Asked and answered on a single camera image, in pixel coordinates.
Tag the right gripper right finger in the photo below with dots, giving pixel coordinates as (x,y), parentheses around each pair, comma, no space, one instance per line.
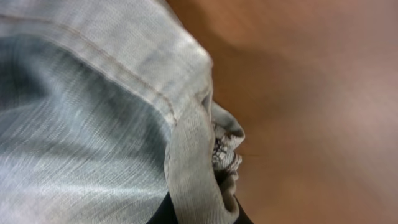
(243,218)

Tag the light blue denim jeans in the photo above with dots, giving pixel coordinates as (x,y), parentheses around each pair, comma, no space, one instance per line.
(106,106)

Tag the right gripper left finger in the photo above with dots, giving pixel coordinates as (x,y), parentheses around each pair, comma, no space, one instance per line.
(165,214)

